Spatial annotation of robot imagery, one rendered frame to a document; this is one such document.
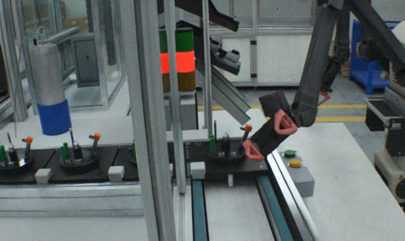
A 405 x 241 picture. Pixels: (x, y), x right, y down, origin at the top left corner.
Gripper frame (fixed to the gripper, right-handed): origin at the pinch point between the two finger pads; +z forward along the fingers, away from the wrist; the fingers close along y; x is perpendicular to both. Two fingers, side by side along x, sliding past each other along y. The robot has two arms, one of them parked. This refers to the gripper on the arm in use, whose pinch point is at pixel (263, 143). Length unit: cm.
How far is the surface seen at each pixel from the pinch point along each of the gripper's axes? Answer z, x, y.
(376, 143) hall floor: -288, 84, -27
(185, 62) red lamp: 1.2, -27.1, -0.5
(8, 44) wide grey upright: -42, -123, -87
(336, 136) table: -82, 22, -5
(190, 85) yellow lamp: -0.2, -22.6, -4.4
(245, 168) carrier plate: -21.0, 2.9, -18.7
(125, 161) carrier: -12, -24, -46
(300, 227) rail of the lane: 1.3, 21.8, -6.6
